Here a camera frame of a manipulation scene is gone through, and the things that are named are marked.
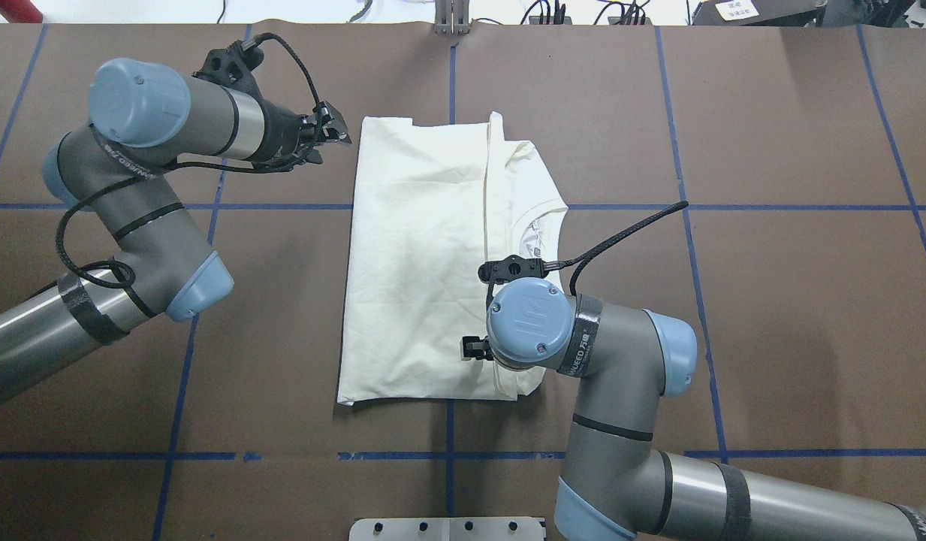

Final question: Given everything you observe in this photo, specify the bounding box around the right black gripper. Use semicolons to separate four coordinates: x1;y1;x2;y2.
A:
460;338;498;362

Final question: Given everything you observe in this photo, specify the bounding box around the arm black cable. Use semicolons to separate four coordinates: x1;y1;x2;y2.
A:
485;200;690;309
55;32;328;310

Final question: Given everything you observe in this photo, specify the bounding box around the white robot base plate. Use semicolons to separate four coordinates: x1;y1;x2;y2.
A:
348;516;549;540

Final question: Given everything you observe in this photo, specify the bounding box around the red water bottle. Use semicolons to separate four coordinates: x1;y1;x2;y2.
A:
0;0;44;24

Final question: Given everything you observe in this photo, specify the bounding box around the black power adapter box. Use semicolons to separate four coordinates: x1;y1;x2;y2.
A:
690;1;827;27

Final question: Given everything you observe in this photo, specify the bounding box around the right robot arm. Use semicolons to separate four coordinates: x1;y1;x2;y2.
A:
466;277;926;540

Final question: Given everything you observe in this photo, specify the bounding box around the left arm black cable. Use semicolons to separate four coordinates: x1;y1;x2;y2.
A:
55;32;328;310

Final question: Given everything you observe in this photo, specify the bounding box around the white cotton t-shirt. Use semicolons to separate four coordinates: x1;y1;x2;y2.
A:
336;112;568;407

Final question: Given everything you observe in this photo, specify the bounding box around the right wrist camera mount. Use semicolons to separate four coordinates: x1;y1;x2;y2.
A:
478;255;550;286

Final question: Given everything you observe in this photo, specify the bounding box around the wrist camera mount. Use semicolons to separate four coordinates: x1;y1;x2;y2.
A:
478;255;550;286
192;40;264;96

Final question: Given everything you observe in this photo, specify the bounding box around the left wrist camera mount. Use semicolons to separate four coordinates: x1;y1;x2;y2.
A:
192;40;264;96

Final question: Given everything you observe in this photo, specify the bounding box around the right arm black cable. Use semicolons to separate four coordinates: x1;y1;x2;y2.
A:
485;200;690;309

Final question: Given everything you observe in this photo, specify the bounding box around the aluminium frame post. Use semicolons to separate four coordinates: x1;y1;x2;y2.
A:
434;0;472;35

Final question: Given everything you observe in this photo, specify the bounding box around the small connector board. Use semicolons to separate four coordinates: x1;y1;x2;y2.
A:
520;1;572;26
593;1;652;26

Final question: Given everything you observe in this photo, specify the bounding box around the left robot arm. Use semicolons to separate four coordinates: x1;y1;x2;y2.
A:
0;50;351;405

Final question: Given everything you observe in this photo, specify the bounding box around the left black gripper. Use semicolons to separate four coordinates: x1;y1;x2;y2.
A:
258;101;352;168

